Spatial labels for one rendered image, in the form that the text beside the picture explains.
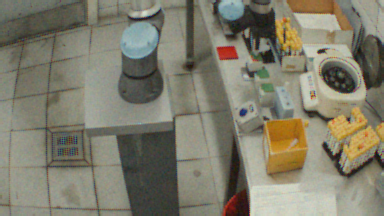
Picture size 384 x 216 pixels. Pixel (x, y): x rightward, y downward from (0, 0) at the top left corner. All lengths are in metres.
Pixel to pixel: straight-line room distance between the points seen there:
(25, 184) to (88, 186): 0.43
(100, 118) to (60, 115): 1.37
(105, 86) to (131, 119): 0.18
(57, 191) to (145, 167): 0.90
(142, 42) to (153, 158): 0.46
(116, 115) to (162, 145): 0.22
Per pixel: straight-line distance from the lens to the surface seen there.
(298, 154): 1.73
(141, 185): 2.18
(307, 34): 2.13
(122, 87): 1.91
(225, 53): 2.14
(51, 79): 3.48
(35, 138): 3.14
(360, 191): 1.78
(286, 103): 1.84
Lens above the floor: 2.25
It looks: 45 degrees down
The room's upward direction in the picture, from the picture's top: straight up
